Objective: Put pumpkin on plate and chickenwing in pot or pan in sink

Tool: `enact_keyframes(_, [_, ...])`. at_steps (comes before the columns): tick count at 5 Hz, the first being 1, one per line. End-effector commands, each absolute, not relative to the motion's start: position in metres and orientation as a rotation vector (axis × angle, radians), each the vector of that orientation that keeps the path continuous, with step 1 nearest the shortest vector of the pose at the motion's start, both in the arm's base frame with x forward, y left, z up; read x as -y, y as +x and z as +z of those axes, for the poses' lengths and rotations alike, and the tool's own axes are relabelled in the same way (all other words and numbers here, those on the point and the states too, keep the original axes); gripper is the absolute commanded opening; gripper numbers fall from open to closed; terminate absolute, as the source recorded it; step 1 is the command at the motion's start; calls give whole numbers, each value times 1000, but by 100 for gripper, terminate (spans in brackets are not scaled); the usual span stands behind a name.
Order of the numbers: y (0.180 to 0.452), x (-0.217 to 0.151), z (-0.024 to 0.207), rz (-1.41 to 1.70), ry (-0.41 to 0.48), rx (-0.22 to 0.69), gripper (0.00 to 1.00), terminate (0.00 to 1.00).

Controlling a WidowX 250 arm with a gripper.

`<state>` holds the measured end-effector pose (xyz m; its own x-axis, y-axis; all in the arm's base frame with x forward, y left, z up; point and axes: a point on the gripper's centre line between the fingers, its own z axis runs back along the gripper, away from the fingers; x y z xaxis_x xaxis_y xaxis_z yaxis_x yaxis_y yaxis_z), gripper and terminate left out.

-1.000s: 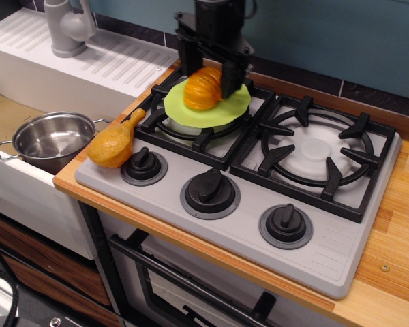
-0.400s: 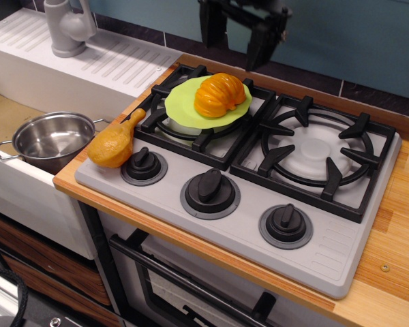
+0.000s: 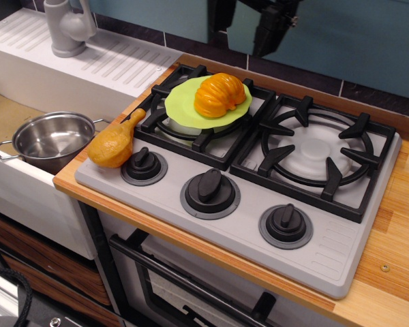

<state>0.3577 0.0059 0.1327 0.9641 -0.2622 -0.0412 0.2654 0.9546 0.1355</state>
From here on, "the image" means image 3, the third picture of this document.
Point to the right black burner grate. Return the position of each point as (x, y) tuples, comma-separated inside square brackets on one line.
[(332, 160)]

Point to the light green plastic plate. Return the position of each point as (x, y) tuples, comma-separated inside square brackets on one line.
[(180, 107)]

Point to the left black stove knob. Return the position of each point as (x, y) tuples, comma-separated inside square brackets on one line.
[(144, 168)]

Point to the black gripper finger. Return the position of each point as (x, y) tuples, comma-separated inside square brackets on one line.
[(220, 14), (267, 39)]

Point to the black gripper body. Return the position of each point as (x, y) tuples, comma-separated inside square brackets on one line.
[(275, 13)]

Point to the left black burner grate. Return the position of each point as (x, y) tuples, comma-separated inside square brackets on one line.
[(215, 147)]

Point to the grey toy stove top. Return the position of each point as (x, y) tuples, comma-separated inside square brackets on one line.
[(327, 263)]

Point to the toy chicken drumstick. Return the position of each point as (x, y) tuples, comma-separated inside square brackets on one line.
[(112, 147)]

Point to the black burner grate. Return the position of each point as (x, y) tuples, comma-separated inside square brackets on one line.
[(332, 160), (215, 147)]

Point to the grey toy faucet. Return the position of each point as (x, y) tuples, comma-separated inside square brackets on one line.
[(69, 31)]

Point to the black oven door handle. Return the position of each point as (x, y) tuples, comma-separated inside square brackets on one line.
[(133, 250)]

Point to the black stove knob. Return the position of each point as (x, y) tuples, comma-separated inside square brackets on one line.
[(210, 195), (144, 168), (286, 227)]

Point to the middle black stove knob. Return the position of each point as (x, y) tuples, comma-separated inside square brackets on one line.
[(210, 195)]

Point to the right black stove knob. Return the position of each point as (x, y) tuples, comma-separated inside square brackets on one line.
[(286, 227)]

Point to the wooden drawer fronts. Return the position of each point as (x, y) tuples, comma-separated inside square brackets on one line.
[(58, 274)]

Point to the small steel pot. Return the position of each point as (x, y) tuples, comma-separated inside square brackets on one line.
[(49, 142)]

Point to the orange toy pumpkin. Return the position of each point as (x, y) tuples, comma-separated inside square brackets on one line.
[(219, 94)]

